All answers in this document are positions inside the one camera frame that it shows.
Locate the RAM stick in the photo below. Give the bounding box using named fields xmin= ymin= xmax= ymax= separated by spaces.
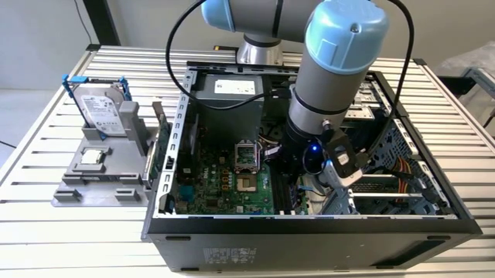
xmin=292 ymin=185 xmax=303 ymax=211
xmin=64 ymin=172 xmax=140 ymax=178

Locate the metal socket cover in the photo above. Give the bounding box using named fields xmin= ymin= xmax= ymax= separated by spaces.
xmin=233 ymin=140 xmax=259 ymax=172

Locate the CPU socket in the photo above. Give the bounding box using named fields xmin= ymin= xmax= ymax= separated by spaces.
xmin=235 ymin=171 xmax=260 ymax=195

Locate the optical drive bay cage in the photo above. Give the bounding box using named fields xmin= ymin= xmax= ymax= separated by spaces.
xmin=341 ymin=72 xmax=389 ymax=125

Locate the grey power supply unit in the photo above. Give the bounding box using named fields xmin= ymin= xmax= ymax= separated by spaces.
xmin=188 ymin=74 xmax=265 ymax=147

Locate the perforated disk bay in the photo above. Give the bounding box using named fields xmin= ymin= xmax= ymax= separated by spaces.
xmin=323 ymin=173 xmax=425 ymax=215

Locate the green motherboard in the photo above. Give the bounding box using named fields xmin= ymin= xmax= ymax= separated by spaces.
xmin=173 ymin=144 xmax=312 ymax=215

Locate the black PC case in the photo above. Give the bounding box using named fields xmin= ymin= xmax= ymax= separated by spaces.
xmin=141 ymin=60 xmax=484 ymax=273

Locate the green graphics card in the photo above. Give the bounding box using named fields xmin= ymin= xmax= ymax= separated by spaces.
xmin=141 ymin=95 xmax=173 ymax=186

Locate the black box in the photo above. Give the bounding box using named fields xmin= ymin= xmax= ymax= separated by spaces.
xmin=436 ymin=74 xmax=478 ymax=96

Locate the grey parts rack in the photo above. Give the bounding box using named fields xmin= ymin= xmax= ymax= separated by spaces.
xmin=52 ymin=100 xmax=168 ymax=207

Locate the silver CPU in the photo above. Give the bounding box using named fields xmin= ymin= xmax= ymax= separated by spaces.
xmin=80 ymin=148 xmax=105 ymax=164

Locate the hard disk in blue carrier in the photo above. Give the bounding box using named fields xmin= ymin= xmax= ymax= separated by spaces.
xmin=61 ymin=74 xmax=133 ymax=140

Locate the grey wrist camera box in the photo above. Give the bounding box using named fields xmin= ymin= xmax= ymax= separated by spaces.
xmin=319 ymin=134 xmax=368 ymax=186

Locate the coloured power wire bundle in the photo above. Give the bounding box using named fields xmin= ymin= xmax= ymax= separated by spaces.
xmin=392 ymin=157 xmax=413 ymax=195

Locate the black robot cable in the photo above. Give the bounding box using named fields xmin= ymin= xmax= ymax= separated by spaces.
xmin=164 ymin=0 xmax=415 ymax=163

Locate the black upright post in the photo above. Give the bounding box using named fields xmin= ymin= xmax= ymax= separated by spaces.
xmin=83 ymin=0 xmax=121 ymax=47

